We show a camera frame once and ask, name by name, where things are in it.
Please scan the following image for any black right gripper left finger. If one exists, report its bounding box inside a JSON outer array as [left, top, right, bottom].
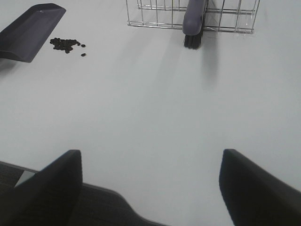
[[0, 150, 82, 226]]

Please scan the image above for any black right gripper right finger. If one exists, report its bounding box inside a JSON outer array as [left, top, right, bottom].
[[219, 149, 301, 226]]

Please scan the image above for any pile of coffee beans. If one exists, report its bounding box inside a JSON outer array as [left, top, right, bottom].
[[49, 38, 86, 54]]

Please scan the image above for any purple plastic dustpan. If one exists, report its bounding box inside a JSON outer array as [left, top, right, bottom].
[[0, 3, 66, 63]]

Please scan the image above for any purple hand brush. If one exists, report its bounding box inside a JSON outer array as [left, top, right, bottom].
[[182, 0, 207, 49]]

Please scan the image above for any chrome wire rack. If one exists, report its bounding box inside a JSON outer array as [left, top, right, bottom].
[[125, 0, 260, 34]]

